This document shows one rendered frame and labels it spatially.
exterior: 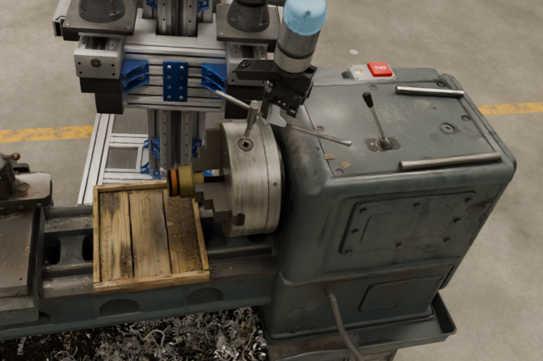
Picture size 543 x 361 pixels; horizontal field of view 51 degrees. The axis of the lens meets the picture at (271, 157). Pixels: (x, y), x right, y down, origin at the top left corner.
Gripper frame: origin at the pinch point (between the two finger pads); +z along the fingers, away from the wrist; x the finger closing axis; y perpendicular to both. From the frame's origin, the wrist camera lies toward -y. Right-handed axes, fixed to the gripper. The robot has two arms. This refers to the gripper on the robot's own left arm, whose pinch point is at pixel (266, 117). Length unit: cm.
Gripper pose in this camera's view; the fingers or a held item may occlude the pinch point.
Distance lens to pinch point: 129.7
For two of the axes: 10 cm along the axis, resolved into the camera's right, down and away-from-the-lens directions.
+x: 4.5, -6.9, 5.7
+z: -1.7, 5.6, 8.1
